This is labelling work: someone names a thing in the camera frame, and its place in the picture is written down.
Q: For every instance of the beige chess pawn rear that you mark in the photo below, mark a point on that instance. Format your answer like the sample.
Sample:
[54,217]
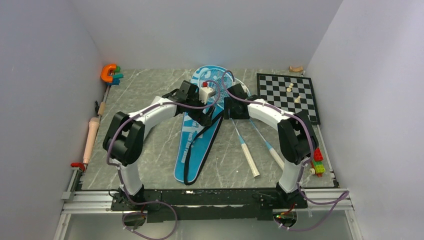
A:
[290,87]

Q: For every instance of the wooden arch block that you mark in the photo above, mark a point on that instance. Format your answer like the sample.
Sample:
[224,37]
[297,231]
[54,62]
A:
[298,69]

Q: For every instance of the blue racket carry bag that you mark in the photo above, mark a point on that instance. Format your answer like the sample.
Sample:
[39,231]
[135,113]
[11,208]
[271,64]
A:
[196,140]

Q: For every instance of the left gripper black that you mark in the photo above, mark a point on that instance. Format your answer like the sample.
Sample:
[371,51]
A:
[204,120]

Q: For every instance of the blue badminton racket front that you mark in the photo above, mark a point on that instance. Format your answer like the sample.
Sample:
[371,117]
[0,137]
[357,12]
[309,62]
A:
[255,172]

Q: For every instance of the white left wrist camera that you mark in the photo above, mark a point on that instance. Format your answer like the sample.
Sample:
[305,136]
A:
[206,93]

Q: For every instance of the green teal toy blocks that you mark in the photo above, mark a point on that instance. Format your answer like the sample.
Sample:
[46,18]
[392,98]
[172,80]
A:
[116,77]

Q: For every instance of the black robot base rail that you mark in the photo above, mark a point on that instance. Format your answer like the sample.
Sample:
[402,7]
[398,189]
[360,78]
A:
[210,204]

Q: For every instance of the red clamp knob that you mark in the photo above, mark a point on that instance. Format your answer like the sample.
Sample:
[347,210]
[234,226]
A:
[79,165]

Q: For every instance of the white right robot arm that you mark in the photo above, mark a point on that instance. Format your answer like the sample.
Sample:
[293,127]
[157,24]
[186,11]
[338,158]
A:
[297,139]

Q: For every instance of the wooden handled tool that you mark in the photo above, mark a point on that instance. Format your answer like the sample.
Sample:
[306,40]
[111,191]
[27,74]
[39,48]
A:
[100,107]

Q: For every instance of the beige toy microphone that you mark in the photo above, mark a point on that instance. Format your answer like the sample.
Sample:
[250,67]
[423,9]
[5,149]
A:
[93,126]

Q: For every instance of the beige chess pawn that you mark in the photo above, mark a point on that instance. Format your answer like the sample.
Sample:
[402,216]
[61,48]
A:
[290,87]
[298,99]

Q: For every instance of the black white chessboard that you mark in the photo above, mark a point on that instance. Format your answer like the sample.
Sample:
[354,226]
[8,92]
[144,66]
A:
[272,88]

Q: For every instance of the blue badminton racket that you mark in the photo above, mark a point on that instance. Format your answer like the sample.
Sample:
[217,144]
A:
[255,172]
[271,150]

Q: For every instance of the colourful brick toy car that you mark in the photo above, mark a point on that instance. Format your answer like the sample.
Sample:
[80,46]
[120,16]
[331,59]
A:
[316,165]

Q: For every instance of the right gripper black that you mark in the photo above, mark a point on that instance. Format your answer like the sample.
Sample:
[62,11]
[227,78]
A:
[228,112]

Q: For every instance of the beige chess pawn front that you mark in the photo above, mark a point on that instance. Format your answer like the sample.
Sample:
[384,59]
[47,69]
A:
[298,99]

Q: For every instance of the orange letter C toy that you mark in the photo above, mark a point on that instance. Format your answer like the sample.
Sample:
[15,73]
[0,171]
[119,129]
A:
[107,72]

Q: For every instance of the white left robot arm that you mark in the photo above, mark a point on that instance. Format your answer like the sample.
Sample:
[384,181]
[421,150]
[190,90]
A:
[126,134]

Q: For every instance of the aluminium frame rail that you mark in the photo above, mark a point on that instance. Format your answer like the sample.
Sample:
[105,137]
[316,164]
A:
[78,201]

